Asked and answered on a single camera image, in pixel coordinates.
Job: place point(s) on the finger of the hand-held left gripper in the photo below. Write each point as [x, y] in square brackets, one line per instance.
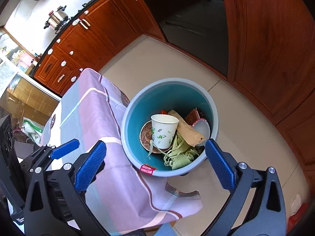
[65, 148]

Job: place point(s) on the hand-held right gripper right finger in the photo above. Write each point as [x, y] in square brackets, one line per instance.
[219, 164]

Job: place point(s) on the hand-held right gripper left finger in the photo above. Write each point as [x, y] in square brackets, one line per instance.
[91, 167]

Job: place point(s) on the white round container red rim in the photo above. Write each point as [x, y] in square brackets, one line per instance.
[203, 130]

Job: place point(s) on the green corn husks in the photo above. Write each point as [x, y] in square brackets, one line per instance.
[181, 157]

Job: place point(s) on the brown paper bag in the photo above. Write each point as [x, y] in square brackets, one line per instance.
[189, 132]

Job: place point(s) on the brown biscuit box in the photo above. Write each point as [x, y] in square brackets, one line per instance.
[193, 116]

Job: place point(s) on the tan peeled coconut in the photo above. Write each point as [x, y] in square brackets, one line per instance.
[145, 134]

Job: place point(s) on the white paper cup green print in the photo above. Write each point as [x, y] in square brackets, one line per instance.
[163, 132]

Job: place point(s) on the grey teal trash bin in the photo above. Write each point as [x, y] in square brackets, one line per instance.
[133, 118]

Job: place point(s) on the orange snack packet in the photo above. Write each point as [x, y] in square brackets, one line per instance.
[164, 112]

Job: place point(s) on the green and white plastic bag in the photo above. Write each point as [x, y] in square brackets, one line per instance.
[32, 127]

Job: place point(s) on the glass sliding door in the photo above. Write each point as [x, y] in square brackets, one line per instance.
[29, 103]

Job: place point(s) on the dark grey fabric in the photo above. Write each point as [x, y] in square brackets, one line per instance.
[128, 233]

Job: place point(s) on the wooden kitchen cabinets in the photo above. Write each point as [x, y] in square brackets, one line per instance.
[103, 29]

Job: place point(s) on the steel cooking pot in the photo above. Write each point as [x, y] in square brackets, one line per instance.
[57, 18]

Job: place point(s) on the black built-in oven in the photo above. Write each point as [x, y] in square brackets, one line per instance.
[192, 29]

